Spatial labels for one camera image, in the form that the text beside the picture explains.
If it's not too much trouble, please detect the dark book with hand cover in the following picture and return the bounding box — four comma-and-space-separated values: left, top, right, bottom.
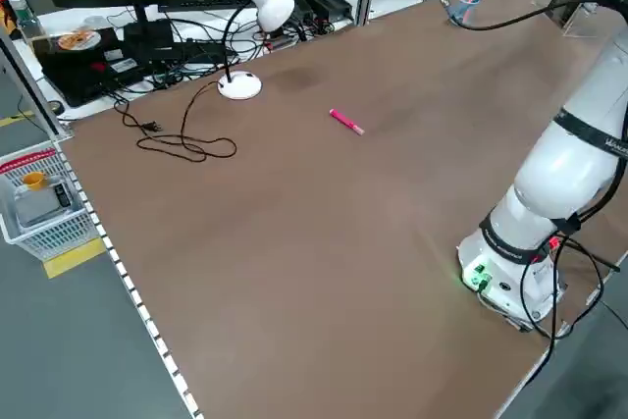
548, 0, 590, 27

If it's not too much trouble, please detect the black keyboard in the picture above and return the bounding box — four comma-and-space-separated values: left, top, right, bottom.
157, 0, 257, 14

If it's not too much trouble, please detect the clear acrylic storage rack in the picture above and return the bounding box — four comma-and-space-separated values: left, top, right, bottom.
532, 0, 618, 39

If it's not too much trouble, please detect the orange printed disc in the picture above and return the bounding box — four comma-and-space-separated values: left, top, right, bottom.
56, 29, 99, 51

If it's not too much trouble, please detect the black equipment case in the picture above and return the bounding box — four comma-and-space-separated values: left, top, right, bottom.
36, 25, 146, 109

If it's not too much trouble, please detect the clear plastic bottle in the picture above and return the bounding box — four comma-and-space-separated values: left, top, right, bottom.
7, 0, 41, 42

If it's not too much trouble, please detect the white desk lamp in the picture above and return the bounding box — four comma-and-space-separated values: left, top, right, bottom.
217, 0, 296, 100

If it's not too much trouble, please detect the pink highlighter pen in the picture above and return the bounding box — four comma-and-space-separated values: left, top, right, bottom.
329, 108, 366, 137

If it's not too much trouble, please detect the grey scale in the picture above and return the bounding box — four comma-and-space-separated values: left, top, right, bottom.
12, 186, 75, 230

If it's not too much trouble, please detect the clear plastic pen cup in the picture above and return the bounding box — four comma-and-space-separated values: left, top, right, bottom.
446, 0, 484, 27

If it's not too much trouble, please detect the white slotted edge strip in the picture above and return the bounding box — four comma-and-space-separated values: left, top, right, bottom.
57, 139, 205, 419

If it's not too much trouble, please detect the aluminium corner post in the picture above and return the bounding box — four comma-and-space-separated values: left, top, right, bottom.
0, 26, 75, 140

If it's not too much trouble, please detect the white plastic basket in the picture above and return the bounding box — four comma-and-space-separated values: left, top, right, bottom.
0, 139, 107, 262

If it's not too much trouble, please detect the small black computer box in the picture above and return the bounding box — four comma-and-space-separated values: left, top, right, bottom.
122, 19, 174, 62

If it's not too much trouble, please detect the black lamp cable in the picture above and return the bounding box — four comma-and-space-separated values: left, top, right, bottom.
114, 80, 238, 164

